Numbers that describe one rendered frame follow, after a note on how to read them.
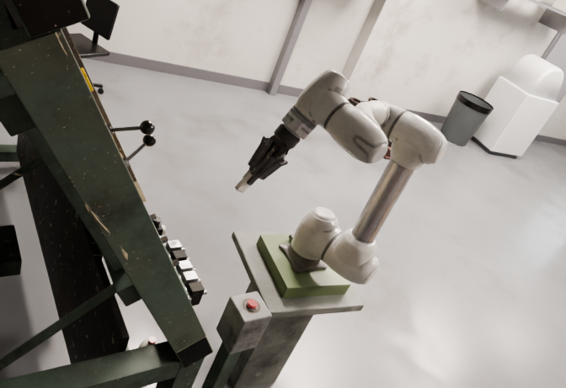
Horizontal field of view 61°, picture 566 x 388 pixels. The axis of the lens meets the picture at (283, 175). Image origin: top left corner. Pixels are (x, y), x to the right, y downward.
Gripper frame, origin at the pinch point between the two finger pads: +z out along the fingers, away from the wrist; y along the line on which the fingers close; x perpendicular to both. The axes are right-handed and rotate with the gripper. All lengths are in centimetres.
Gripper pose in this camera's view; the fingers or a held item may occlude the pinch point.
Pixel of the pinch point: (246, 182)
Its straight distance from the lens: 144.0
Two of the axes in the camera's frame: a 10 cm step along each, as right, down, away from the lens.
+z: -6.6, 7.3, 1.8
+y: 4.6, 5.9, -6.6
